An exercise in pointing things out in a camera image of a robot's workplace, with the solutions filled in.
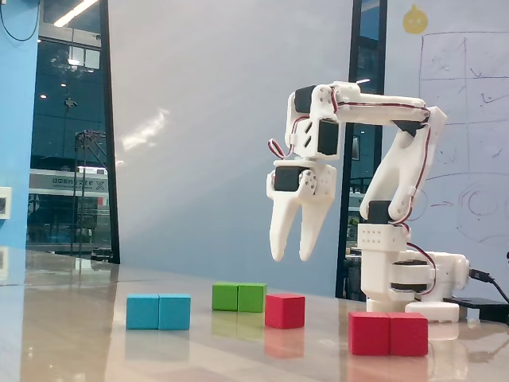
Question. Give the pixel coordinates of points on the long red block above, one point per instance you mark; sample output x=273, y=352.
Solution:
x=387, y=334

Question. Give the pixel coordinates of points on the yellow round sticker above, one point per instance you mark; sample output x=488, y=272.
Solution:
x=415, y=22

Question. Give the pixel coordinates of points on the long blue block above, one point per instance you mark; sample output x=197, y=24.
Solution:
x=159, y=312

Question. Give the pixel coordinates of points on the small red cube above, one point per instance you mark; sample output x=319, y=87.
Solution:
x=284, y=312

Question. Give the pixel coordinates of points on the long green block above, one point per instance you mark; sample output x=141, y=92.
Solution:
x=238, y=298

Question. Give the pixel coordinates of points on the whiteboard with drawings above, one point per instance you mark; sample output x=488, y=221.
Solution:
x=477, y=159

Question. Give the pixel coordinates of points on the white storefront sign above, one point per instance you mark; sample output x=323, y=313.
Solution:
x=71, y=183

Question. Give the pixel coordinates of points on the white wall device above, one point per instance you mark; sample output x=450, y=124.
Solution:
x=5, y=203

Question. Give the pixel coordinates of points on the dark scaffold tower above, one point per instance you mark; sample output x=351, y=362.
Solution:
x=89, y=137

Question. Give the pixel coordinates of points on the flat black box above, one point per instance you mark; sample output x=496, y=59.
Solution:
x=489, y=308

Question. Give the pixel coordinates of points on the long ceiling light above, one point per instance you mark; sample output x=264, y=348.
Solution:
x=75, y=13

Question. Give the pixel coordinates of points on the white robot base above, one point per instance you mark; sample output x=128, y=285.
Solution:
x=449, y=270

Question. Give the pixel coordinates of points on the black window frame post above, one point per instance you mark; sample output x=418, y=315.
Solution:
x=109, y=159
x=345, y=199

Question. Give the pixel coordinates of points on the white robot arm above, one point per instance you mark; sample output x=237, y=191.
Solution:
x=378, y=115

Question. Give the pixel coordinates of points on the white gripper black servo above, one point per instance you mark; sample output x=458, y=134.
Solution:
x=287, y=179

